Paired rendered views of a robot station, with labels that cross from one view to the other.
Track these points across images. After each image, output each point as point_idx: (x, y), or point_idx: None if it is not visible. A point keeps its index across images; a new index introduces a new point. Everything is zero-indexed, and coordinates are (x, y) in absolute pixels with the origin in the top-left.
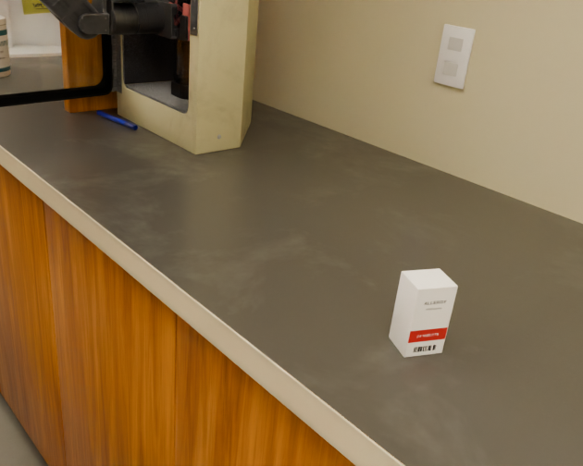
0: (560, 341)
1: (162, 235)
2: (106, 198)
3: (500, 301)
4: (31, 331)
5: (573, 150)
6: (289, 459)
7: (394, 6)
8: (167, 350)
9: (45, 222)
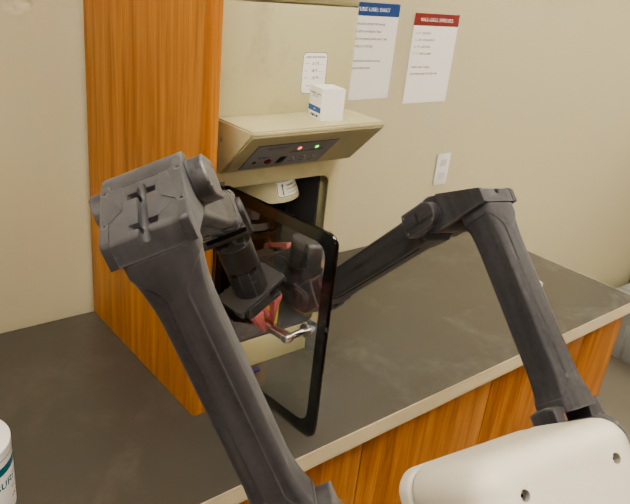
0: None
1: (467, 358)
2: (425, 378)
3: (479, 282)
4: None
5: (364, 211)
6: None
7: None
8: (482, 406)
9: (362, 457)
